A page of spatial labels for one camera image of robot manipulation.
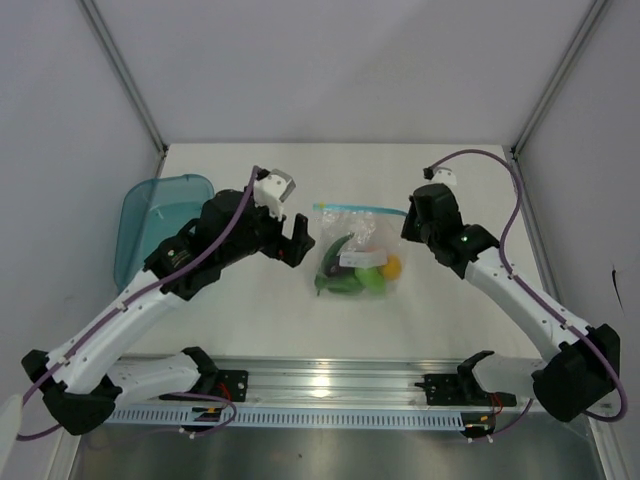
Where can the dark green toy chili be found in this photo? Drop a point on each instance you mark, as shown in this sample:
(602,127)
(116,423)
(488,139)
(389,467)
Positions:
(335,248)

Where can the yellow toy lemon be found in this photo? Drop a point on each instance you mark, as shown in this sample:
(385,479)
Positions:
(392,269)

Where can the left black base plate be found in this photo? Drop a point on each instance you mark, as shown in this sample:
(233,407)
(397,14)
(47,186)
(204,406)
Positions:
(230,385)

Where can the wrist white camera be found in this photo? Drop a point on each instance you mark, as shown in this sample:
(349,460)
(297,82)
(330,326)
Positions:
(440,175)
(271,189)

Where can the clear zip top bag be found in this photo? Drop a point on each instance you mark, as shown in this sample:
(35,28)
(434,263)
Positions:
(371,225)

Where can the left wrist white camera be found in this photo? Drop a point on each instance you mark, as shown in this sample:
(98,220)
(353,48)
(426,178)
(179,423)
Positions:
(271,189)

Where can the aluminium frame post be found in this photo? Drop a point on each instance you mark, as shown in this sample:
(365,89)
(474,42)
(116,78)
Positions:
(568,60)
(112,53)

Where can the purple toy eggplant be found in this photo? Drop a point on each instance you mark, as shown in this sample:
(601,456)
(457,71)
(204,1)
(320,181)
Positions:
(331,268)

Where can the aluminium mounting rail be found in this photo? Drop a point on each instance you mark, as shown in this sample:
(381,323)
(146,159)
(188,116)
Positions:
(333,384)

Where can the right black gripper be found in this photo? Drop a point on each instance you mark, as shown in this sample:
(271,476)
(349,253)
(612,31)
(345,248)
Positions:
(408,231)

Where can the light green toy cucumber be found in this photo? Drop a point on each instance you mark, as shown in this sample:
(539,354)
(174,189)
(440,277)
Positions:
(371,279)

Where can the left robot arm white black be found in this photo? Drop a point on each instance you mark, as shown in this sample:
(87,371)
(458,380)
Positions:
(83,381)

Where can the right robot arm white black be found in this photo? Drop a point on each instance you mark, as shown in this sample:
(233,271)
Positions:
(578,364)

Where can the right aluminium frame post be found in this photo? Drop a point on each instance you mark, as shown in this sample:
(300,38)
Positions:
(568,60)

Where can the teal plastic bin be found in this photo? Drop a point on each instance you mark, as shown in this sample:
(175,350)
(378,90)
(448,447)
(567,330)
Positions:
(152,211)

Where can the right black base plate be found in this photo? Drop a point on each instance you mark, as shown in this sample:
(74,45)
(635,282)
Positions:
(450,390)

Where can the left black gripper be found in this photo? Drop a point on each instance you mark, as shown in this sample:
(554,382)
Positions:
(290,251)

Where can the left aluminium frame post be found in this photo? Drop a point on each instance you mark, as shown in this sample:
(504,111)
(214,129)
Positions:
(112,53)

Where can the white slotted cable duct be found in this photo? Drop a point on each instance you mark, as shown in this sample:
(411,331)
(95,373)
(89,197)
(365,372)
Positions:
(290,418)

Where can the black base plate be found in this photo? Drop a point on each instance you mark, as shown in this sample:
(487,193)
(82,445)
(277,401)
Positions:
(450,390)
(230,385)

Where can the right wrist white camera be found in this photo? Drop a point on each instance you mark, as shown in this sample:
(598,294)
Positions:
(440,175)

